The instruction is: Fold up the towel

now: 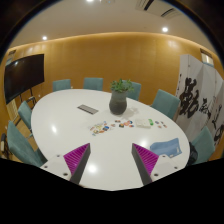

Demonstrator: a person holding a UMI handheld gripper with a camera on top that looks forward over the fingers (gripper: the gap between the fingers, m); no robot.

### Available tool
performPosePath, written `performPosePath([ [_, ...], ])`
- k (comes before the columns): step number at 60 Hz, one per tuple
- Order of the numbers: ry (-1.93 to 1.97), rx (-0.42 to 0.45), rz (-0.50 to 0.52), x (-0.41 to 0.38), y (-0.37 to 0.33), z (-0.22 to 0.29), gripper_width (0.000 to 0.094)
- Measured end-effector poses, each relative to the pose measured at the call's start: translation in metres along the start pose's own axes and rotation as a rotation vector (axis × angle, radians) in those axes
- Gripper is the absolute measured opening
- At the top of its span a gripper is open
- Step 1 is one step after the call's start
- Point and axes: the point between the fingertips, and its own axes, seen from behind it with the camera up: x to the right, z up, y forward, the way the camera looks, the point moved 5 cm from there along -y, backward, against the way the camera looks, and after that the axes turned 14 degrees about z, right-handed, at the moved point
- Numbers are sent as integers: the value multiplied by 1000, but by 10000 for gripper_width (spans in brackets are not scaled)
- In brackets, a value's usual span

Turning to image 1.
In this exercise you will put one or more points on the green small item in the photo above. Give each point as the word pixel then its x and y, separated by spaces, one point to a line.
pixel 151 122

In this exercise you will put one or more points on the grey plant pot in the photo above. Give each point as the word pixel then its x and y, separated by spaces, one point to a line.
pixel 118 103

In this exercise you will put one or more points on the grey table cable hatch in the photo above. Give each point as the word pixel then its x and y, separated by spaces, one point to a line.
pixel 87 109

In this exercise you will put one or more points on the colourful sticker sheet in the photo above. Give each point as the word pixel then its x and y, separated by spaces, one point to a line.
pixel 99 128

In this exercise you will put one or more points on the teal chair far left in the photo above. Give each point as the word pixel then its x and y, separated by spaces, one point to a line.
pixel 61 84

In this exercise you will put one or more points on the ceiling air conditioner vent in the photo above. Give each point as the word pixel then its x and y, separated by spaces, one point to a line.
pixel 158 8

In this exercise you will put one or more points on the teal chair near left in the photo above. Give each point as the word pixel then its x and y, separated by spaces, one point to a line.
pixel 21 148

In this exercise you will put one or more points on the black wall television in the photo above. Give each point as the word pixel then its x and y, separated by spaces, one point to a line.
pixel 23 74

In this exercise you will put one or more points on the teal chair near right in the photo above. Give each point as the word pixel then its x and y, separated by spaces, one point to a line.
pixel 201 148

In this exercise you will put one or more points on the teal chair far right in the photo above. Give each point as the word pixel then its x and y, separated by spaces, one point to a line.
pixel 166 103

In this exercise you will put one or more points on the teal chair mid left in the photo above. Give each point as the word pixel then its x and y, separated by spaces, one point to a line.
pixel 25 113

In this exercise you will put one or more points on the light blue folded towel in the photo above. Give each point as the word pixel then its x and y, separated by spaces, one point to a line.
pixel 170 148

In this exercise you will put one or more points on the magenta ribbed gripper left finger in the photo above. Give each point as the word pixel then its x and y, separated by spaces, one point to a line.
pixel 71 165

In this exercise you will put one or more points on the white calligraphy folding screen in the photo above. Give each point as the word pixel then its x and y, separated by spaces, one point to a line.
pixel 200 89

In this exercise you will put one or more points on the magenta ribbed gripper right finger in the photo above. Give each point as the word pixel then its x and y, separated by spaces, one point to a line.
pixel 151 166

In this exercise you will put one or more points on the teal chair behind plant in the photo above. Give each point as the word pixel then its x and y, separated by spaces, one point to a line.
pixel 135 92

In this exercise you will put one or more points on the green potted plant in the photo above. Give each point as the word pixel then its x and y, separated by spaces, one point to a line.
pixel 121 86

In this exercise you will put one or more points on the white card packet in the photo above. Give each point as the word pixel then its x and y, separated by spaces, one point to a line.
pixel 143 123

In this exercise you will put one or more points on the teal chair far centre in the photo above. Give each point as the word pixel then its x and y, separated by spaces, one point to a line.
pixel 93 84

